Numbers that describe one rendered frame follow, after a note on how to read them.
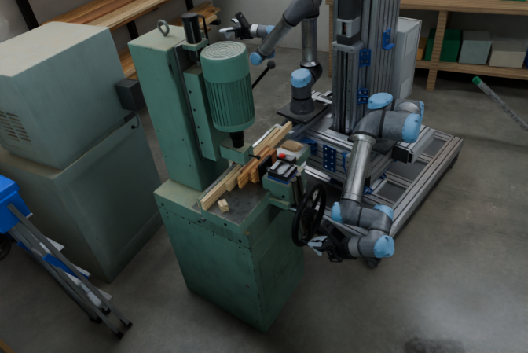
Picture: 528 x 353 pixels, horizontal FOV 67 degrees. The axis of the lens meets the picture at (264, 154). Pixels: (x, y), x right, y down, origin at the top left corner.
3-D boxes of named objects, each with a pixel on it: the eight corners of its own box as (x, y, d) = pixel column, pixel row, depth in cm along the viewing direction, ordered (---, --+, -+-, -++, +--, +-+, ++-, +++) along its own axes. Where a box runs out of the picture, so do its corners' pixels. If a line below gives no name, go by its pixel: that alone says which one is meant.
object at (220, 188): (205, 211, 167) (203, 202, 164) (202, 209, 168) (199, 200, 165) (280, 136, 204) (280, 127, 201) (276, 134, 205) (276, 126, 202)
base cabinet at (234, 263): (265, 335, 215) (250, 251, 172) (186, 288, 243) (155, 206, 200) (306, 273, 243) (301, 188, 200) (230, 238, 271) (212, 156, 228)
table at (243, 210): (260, 245, 157) (258, 235, 153) (201, 218, 172) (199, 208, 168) (328, 159, 195) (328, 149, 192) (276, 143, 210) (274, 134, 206)
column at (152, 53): (202, 193, 190) (164, 50, 146) (168, 179, 201) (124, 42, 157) (229, 167, 204) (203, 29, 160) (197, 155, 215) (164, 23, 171)
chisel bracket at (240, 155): (246, 168, 173) (243, 152, 168) (220, 159, 179) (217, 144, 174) (255, 159, 177) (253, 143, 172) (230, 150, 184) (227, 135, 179)
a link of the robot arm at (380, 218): (364, 199, 149) (357, 226, 144) (395, 205, 145) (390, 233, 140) (364, 209, 156) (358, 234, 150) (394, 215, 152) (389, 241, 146)
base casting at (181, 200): (250, 250, 172) (247, 236, 166) (156, 205, 200) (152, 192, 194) (300, 187, 200) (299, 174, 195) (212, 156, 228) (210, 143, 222)
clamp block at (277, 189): (289, 203, 170) (287, 187, 164) (262, 193, 176) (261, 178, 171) (306, 182, 179) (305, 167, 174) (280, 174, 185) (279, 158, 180)
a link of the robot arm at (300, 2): (309, 12, 197) (258, 71, 232) (317, 5, 204) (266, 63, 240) (292, -5, 195) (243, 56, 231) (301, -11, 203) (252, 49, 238)
